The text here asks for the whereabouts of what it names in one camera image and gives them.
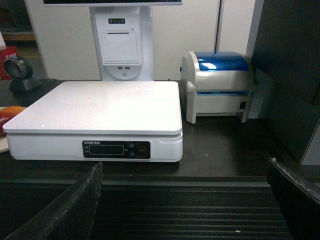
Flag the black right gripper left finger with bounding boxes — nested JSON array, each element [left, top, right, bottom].
[[5, 162, 103, 240]]

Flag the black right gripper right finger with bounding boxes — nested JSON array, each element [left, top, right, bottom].
[[266, 158, 320, 240]]

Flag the dark red mango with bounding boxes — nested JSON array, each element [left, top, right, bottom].
[[0, 106, 26, 137]]

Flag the black checkout counter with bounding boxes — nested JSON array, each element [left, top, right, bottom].
[[0, 80, 320, 240]]

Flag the white electronic scale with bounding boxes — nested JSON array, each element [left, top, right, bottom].
[[3, 81, 183, 163]]

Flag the beige plastic tray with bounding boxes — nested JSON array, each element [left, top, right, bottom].
[[0, 136, 9, 153]]

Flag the white blue label printer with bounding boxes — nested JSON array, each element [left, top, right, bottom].
[[180, 51, 254, 124]]

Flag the black barcode scanner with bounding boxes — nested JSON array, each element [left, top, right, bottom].
[[3, 56, 42, 93]]

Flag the red fire extinguisher box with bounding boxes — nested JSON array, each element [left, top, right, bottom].
[[0, 45, 19, 81]]

